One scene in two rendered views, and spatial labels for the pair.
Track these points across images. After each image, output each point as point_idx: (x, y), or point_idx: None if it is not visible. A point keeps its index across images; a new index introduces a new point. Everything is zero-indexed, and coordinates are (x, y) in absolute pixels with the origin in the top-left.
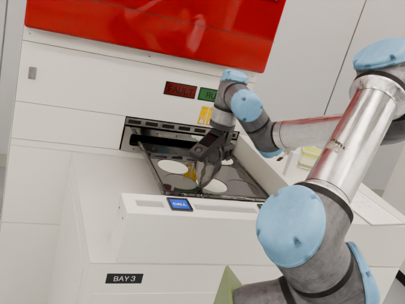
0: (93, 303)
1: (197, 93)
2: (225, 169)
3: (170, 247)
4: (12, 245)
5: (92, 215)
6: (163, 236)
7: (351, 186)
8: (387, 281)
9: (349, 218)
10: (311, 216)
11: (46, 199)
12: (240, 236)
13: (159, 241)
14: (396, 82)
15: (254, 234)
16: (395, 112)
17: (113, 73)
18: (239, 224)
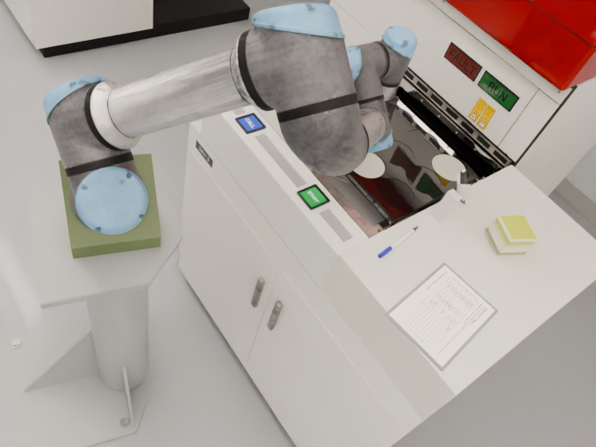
0: (190, 157)
1: (481, 76)
2: (423, 175)
3: (226, 152)
4: None
5: (256, 108)
6: (223, 137)
7: (118, 108)
8: (405, 420)
9: (88, 125)
10: (52, 89)
11: None
12: (269, 192)
13: (220, 139)
14: (237, 48)
15: (278, 199)
16: (234, 89)
17: (404, 6)
18: (268, 177)
